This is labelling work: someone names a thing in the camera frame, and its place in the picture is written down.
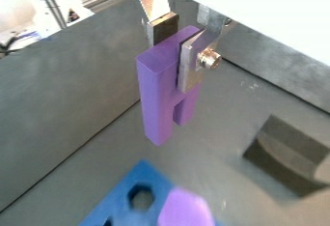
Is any blue shape-sorter base block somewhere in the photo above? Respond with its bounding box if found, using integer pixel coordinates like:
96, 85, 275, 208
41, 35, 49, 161
77, 158, 224, 226

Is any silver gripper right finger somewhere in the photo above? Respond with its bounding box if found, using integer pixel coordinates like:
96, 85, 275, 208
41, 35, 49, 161
177, 4, 225, 93

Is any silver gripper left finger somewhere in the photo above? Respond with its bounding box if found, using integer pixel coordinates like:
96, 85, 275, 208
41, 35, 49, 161
136, 0, 178, 46

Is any dark grey curved holder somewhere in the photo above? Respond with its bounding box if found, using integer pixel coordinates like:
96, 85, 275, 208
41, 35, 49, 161
241, 115, 330, 197

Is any purple star-shaped peg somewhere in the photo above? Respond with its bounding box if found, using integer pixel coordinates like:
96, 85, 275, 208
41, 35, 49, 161
157, 187, 215, 226

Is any purple double-square peg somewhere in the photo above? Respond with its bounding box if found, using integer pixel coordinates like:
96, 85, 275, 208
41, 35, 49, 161
136, 26, 200, 146

